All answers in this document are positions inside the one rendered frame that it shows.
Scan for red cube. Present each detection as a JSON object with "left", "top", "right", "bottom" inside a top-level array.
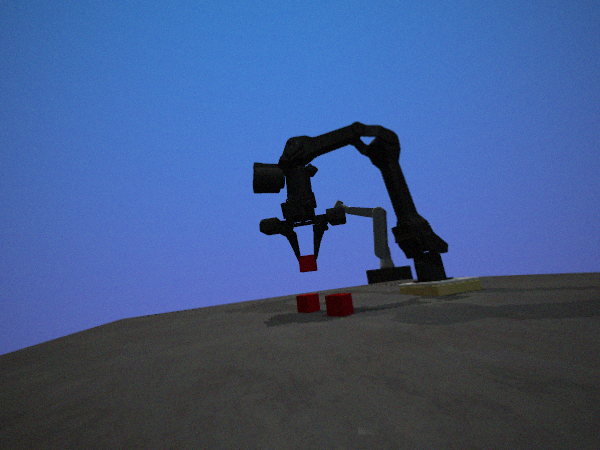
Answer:
[
  {"left": 298, "top": 254, "right": 318, "bottom": 272},
  {"left": 325, "top": 293, "right": 354, "bottom": 316},
  {"left": 296, "top": 293, "right": 320, "bottom": 313}
]

